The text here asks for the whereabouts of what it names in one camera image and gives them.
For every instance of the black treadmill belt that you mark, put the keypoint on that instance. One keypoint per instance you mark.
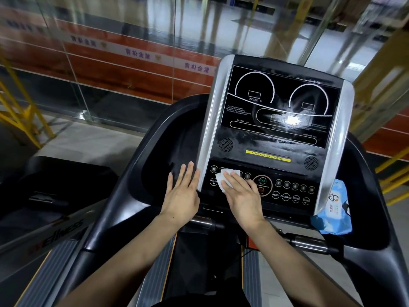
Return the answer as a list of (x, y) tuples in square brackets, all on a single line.
[(207, 265)]

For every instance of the orange white banner strip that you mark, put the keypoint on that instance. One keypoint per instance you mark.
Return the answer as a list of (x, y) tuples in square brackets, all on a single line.
[(105, 57)]

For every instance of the grey ribbed treadmill side rail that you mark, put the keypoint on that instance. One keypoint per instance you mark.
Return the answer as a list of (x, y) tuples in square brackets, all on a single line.
[(251, 278), (156, 274)]

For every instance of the orange safety key clip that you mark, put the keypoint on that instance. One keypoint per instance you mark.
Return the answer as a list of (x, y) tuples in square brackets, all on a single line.
[(253, 243)]

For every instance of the silver black treadmill console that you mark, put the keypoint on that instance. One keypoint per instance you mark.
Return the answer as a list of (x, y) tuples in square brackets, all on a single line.
[(278, 124)]

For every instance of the white wet wipe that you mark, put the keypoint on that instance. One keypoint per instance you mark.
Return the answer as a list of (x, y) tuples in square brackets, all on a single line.
[(223, 177)]

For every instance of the person's right forearm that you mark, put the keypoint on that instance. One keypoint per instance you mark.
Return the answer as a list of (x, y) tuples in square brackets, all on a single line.
[(294, 268)]

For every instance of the person's left middle finger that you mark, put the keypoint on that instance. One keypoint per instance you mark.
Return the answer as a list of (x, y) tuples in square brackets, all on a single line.
[(189, 175)]

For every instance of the person's right thumb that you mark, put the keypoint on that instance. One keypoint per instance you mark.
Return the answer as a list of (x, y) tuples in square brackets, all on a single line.
[(225, 192)]

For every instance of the blue wet wipes packet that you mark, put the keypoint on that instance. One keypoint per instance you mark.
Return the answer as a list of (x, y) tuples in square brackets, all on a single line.
[(335, 217)]

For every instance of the neighbouring black treadmill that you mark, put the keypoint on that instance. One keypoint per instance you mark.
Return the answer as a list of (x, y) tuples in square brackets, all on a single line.
[(48, 204)]

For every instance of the person's left little finger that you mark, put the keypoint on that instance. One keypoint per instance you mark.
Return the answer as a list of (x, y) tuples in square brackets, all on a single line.
[(170, 185)]

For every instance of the person's left hand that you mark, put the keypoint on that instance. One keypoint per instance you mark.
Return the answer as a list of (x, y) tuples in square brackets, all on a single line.
[(180, 201)]

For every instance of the black treadmill frame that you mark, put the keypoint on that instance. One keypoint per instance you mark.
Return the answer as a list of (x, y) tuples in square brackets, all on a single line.
[(153, 150)]

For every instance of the yellow metal railing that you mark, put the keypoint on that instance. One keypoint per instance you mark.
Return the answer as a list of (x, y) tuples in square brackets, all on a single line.
[(22, 115), (394, 175)]

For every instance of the person's left forearm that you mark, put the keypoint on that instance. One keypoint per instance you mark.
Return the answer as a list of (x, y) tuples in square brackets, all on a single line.
[(127, 262)]

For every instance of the person's right hand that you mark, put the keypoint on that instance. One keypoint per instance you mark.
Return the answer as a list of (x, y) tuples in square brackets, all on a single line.
[(244, 204)]

